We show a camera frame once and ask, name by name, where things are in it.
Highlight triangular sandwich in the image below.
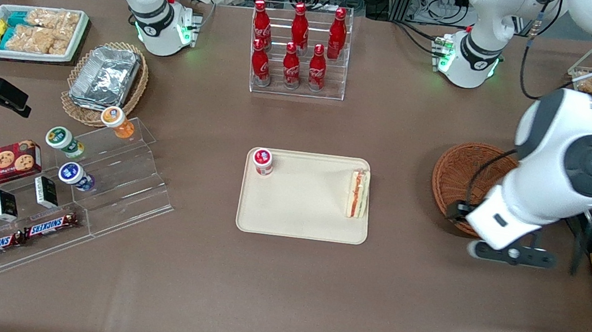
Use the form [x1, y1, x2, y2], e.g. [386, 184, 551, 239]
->
[345, 167, 373, 221]

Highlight light woven wicker basket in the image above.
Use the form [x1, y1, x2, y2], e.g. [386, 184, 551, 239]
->
[57, 35, 153, 134]

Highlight red lid yogurt cup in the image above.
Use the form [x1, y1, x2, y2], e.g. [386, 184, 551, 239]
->
[250, 147, 276, 178]

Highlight green lid yogurt cup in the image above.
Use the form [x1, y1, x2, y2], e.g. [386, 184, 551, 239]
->
[42, 124, 88, 162]

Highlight aluminium foil tray stack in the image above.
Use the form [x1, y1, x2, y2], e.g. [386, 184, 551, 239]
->
[67, 42, 143, 114]

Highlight white rectangular snack bin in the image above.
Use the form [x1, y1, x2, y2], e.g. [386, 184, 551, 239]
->
[0, 0, 91, 71]

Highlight cream plastic serving tray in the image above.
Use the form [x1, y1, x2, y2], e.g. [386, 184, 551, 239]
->
[234, 142, 378, 249]

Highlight orange lid yogurt cup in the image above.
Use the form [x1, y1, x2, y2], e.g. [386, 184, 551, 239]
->
[98, 105, 138, 141]

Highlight clear acrylic step display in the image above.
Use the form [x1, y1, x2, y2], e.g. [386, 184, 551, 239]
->
[0, 98, 186, 300]

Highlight clear acrylic bottle rack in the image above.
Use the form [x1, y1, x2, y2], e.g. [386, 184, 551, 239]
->
[242, 0, 357, 106]

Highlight black power cable with plug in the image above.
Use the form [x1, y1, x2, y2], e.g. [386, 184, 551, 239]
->
[565, 219, 592, 257]

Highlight blue lid yogurt cup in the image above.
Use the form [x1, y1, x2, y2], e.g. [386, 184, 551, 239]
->
[56, 160, 98, 194]

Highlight clear puffed rice snack bag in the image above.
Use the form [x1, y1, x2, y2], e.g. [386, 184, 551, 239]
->
[8, 23, 56, 56]
[51, 9, 82, 58]
[25, 6, 61, 30]

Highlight teal snack packet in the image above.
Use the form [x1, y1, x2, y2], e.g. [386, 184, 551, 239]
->
[0, 25, 18, 52]
[5, 10, 32, 30]

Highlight brown round wicker basket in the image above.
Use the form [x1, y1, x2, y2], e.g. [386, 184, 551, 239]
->
[425, 138, 523, 242]

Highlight red cola bottle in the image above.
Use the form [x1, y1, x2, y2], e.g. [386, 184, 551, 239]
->
[326, 6, 350, 62]
[279, 41, 306, 92]
[247, 37, 276, 89]
[306, 42, 331, 93]
[288, 1, 314, 55]
[248, 0, 277, 51]

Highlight small black box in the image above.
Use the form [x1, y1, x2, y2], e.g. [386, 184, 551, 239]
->
[0, 189, 22, 224]
[31, 175, 63, 211]

